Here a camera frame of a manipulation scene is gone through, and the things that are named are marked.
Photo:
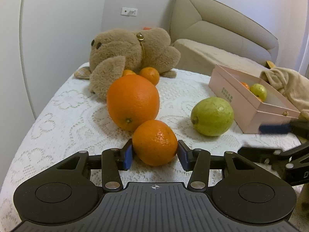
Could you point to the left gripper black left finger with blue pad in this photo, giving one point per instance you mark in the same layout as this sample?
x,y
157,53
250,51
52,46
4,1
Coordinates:
x,y
74,172

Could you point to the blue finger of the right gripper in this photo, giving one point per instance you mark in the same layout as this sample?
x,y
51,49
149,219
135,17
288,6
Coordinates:
x,y
274,129

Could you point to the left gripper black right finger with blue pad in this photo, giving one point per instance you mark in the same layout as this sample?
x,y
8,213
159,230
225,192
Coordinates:
x,y
199,162

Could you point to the green guava fruit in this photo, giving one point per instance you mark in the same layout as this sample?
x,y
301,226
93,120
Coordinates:
x,y
259,91

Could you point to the orange mandarin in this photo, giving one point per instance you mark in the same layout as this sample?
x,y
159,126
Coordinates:
x,y
128,72
245,85
154,143
151,74

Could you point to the large orange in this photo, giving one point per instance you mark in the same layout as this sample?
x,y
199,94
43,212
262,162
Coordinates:
x,y
131,101

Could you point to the pink cardboard box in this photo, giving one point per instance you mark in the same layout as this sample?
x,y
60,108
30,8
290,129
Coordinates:
x,y
249,111

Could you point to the beige blanket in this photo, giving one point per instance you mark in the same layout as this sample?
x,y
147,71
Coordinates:
x,y
291,85

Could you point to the white lace tablecloth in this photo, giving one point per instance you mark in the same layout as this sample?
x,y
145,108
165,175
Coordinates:
x,y
75,120

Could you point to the brown plush bunny toy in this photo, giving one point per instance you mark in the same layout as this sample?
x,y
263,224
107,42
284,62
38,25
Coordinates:
x,y
117,50

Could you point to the beige upholstered bed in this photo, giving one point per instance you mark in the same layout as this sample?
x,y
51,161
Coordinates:
x,y
208,33

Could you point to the white wall socket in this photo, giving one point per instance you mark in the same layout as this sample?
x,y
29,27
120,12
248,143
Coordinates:
x,y
125,11

